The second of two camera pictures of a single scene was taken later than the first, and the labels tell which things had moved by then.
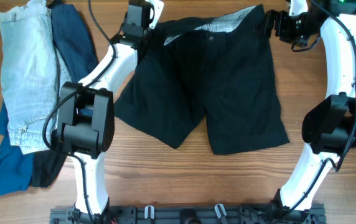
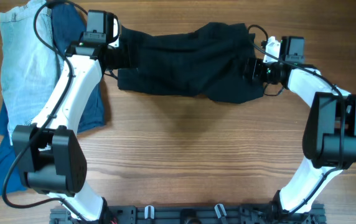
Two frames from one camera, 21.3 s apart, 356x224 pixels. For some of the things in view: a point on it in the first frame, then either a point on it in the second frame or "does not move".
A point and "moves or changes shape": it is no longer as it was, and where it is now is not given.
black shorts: [218, 68] moves or changes shape
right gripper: [281, 32] to [255, 75]
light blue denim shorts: [31, 73] does not move
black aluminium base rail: [188, 214] does not move
